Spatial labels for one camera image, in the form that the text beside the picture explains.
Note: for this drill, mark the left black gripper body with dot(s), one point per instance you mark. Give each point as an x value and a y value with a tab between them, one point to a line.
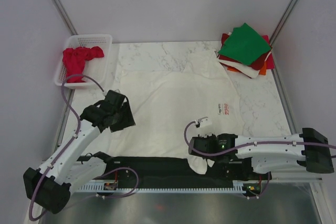
115	112

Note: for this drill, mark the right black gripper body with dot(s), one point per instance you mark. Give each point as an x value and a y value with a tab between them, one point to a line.
210	136

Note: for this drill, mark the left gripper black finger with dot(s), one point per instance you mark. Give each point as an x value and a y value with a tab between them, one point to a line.
117	123
126	116

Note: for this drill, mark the white coca-cola t-shirt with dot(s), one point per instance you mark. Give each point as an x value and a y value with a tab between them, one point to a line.
163	103

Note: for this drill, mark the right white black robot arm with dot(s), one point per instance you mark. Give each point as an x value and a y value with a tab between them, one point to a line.
309	149

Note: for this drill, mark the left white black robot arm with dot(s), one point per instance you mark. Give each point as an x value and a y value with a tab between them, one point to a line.
55	180

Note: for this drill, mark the crumpled red t-shirt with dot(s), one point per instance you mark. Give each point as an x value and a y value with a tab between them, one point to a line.
74	60

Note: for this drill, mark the folded orange t-shirt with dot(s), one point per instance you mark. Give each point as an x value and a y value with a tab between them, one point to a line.
262	71

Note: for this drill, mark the folded dark red t-shirt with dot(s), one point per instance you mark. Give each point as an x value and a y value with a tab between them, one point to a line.
258	64

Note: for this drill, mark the folded pink red t-shirt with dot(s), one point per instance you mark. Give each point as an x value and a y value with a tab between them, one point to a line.
269	59

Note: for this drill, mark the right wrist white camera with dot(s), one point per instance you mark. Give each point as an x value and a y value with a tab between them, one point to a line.
203	122

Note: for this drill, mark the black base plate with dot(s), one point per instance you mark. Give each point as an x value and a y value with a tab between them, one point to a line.
174	171

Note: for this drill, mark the white slotted cable duct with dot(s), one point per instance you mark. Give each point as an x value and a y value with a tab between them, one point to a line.
99	186

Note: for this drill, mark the left aluminium corner post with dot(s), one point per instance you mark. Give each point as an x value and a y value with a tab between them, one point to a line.
64	16

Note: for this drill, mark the aluminium corner post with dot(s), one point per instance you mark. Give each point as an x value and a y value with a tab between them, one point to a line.
64	16
285	16

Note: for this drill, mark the right aluminium corner post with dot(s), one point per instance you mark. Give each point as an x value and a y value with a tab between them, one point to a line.
285	16

